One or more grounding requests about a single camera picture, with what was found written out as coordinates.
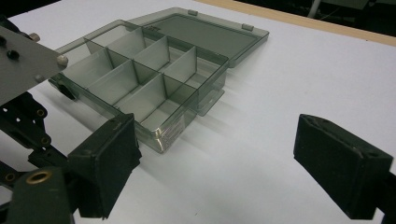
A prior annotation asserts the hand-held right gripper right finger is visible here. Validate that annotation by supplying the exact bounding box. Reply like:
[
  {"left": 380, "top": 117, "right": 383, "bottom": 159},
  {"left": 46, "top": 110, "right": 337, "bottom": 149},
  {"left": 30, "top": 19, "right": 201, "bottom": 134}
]
[{"left": 292, "top": 113, "right": 396, "bottom": 220}]

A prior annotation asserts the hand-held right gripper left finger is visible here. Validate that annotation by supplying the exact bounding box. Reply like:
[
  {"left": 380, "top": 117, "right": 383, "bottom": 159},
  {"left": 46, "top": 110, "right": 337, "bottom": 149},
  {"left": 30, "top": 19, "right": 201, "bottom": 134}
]
[{"left": 66, "top": 113, "right": 143, "bottom": 219}]

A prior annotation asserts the smoky clear plastic compartment box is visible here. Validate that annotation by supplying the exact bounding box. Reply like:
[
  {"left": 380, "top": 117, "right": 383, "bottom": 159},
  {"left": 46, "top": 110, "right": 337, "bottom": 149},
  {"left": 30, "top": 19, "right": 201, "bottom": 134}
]
[{"left": 48, "top": 7, "right": 271, "bottom": 155}]

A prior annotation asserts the white metal stand leg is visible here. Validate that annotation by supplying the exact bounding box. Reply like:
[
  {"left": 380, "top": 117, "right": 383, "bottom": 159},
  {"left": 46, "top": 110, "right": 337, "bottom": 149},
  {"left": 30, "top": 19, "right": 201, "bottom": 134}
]
[{"left": 306, "top": 0, "right": 322, "bottom": 19}]

